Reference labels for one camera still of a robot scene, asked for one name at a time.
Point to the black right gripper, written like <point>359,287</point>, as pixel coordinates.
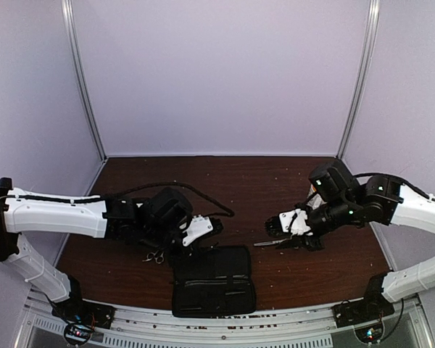
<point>297,241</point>

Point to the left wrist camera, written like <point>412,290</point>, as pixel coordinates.
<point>200,226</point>

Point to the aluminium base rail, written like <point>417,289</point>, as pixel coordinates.
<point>313,326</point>

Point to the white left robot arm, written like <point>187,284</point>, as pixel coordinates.
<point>99,217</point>

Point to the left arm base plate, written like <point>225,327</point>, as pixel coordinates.
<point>82,318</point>

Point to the left aluminium frame post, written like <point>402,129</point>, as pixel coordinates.
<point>69,21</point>

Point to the silver scissors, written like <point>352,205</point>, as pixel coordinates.
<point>269,243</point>
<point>157,256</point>

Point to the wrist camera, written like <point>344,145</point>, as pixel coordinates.
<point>200,226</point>
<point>291,223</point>

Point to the black zip tool case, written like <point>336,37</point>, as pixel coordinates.
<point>214,283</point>

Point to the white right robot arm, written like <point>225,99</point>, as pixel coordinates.
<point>337,198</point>

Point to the right aluminium frame post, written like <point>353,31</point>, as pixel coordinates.
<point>368,47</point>

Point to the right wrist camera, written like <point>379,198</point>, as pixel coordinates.
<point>291,223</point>

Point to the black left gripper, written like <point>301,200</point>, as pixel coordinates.
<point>193,244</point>

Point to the aluminium frame post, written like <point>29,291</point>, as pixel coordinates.
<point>368,47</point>
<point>69,21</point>

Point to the white patterned mug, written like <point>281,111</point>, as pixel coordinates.
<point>315,199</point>

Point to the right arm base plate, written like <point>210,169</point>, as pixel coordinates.
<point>366,316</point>

